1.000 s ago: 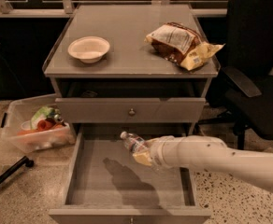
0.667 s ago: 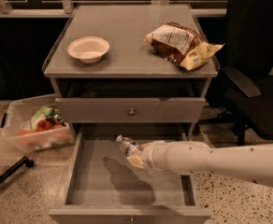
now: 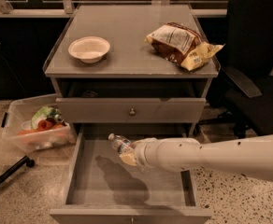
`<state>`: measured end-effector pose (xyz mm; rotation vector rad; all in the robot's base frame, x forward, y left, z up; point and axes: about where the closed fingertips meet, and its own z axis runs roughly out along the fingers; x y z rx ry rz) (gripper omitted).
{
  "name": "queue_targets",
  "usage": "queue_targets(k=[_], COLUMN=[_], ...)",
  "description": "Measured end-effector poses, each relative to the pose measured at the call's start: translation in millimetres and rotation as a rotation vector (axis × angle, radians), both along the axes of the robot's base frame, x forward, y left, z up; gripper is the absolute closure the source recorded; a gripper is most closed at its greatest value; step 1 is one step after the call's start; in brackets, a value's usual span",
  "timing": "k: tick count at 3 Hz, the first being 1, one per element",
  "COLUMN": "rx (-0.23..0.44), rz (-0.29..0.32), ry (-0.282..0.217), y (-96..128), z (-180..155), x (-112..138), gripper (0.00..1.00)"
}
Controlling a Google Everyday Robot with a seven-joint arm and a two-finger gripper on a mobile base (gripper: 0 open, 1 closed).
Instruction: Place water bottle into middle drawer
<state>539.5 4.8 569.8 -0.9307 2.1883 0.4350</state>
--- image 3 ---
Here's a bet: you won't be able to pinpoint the grey drawer cabinet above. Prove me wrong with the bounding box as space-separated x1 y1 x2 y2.
42 4 221 224

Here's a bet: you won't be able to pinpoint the clear plastic storage bin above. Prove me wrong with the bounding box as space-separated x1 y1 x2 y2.
2 94 76 153

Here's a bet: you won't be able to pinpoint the green packet in bin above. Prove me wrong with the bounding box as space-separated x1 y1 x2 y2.
31 105 63 129

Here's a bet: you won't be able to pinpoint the clear plastic water bottle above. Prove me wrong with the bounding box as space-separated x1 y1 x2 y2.
108 133 134 155

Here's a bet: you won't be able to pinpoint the closed grey drawer with knob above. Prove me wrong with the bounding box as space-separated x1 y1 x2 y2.
56 98 206 123

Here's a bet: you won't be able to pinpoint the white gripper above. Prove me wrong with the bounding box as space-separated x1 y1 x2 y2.
120 138 161 172

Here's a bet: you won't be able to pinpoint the white paper bowl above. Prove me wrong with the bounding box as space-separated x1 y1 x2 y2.
68 36 110 63

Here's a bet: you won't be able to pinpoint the black office chair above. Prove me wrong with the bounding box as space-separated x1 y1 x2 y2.
207 0 273 138

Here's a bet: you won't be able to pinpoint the open grey drawer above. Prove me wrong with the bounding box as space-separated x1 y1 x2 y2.
49 123 213 224

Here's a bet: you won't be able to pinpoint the yellow chip bag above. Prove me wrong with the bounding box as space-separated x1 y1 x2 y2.
180 42 223 71

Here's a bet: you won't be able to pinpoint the black chair leg with caster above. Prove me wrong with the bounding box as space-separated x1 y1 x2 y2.
0 156 35 185

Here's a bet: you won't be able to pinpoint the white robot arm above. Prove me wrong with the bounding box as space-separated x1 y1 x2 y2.
120 134 273 182

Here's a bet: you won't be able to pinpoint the orange items in bin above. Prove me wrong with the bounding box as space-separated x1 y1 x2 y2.
18 119 65 135

